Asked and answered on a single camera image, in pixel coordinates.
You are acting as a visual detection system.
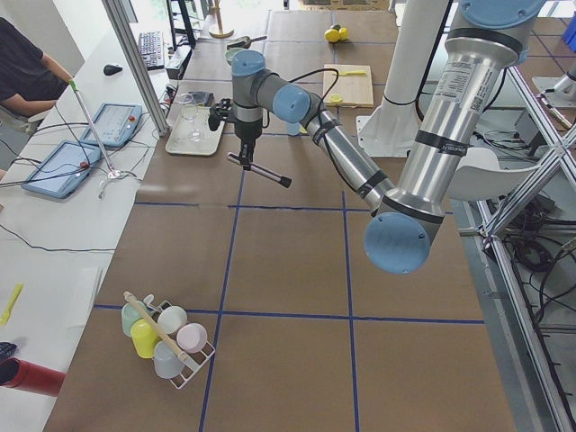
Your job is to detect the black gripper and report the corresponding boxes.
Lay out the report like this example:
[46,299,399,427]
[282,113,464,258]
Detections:
[235,119,262,170]

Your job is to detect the stainless steel muddler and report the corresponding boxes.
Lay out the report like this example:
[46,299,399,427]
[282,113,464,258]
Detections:
[227,152,292,188]

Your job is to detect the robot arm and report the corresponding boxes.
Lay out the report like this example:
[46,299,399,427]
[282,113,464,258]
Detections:
[229,1,542,274]

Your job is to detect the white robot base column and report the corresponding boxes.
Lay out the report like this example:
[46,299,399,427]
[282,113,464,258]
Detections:
[357,0,452,158]

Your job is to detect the light blue cup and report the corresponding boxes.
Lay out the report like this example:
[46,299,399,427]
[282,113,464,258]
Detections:
[286,122,301,136]

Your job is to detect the whole yellow lemon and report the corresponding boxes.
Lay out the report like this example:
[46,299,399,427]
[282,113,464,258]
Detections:
[324,28,340,43]

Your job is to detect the white cup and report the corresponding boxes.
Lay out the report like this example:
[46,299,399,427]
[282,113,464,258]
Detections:
[157,305,188,335]

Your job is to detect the pink cup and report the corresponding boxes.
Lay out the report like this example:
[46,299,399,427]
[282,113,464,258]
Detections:
[176,323,208,354]

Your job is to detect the mint green cup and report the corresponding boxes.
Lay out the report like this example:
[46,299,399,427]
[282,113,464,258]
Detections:
[121,302,141,337]

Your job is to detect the yellow cup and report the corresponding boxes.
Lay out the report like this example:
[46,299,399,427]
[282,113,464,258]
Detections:
[130,319,158,359]

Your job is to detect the grey blue cup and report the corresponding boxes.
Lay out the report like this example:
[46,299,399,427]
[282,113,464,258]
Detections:
[153,341,184,379]

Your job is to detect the cream bear tray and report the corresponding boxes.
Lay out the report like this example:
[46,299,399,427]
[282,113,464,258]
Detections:
[165,105,224,157]

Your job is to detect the clear wine glass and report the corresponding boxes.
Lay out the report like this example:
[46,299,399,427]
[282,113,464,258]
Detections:
[177,93,203,142]

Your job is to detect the green bowl of ice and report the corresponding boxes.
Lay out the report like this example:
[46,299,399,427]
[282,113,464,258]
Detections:
[225,49,238,66]

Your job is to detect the metal ice scoop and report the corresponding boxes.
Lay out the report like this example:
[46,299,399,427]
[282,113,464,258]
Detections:
[226,35,267,50]

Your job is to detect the wooden mug tree stand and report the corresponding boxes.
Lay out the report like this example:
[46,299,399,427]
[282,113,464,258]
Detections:
[209,0,234,39]

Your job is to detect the wooden cutting board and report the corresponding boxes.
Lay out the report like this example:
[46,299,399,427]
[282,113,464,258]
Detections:
[321,64,374,108]

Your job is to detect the yellow plastic knife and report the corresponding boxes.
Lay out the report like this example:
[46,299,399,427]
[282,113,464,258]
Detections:
[338,69,367,77]

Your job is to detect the blue teach pendant far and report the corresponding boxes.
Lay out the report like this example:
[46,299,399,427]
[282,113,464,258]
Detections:
[93,103,143,149]

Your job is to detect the blue teach pendant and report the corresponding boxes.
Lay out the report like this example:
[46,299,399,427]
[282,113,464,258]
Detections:
[93,103,143,149]
[21,141,102,199]

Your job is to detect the black keyboard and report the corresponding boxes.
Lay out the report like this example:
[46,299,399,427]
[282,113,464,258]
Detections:
[138,31,165,70]

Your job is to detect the black computer mouse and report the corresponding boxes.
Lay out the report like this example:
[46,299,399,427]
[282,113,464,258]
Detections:
[103,64,123,77]

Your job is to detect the blue teach pendant near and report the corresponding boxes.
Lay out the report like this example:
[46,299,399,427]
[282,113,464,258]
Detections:
[21,141,102,199]

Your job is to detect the seated person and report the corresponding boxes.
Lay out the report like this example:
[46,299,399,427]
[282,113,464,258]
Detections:
[1,17,73,118]

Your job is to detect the white chair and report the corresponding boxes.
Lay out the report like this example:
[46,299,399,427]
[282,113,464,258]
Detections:
[447,147,540,202]

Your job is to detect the red cylinder bottle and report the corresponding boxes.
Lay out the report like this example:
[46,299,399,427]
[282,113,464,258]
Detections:
[1,357,66,397]

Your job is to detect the aluminium frame post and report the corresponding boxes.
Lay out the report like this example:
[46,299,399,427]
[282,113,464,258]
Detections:
[102,0,170,138]

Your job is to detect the white wire cup rack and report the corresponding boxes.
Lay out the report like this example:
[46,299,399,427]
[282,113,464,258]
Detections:
[144,294,215,390]

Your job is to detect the wooden rack handle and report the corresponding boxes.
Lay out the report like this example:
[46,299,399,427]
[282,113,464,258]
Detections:
[123,291,189,363]

